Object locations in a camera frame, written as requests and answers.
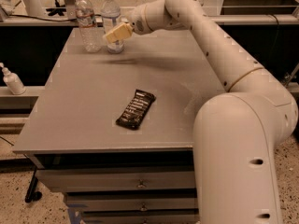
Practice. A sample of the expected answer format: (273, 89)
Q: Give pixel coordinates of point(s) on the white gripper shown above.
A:
(137, 21)

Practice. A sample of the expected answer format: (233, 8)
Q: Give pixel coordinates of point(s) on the blue label plastic bottle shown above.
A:
(111, 17)

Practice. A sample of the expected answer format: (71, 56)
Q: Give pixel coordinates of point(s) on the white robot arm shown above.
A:
(235, 134)

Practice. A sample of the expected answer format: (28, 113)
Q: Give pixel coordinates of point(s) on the clear water bottle red label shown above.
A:
(87, 25)

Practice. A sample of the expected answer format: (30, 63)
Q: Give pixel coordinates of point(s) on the white pump dispenser bottle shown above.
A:
(12, 81)

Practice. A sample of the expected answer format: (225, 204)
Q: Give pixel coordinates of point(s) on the black snack bar wrapper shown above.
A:
(134, 113)

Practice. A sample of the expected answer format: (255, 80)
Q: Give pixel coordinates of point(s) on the grey drawer cabinet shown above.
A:
(73, 123)

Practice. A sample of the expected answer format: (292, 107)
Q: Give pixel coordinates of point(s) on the top grey drawer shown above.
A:
(118, 179)

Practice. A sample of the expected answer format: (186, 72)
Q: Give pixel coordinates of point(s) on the grey drawer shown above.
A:
(137, 217)
(118, 179)
(133, 200)

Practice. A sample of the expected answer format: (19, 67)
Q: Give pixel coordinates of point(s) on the middle grey drawer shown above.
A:
(133, 200)

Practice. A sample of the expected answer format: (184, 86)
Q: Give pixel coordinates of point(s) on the black caster wheel leg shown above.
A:
(32, 195)

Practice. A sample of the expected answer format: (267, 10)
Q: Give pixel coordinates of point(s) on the bottom grey drawer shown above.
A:
(137, 217)

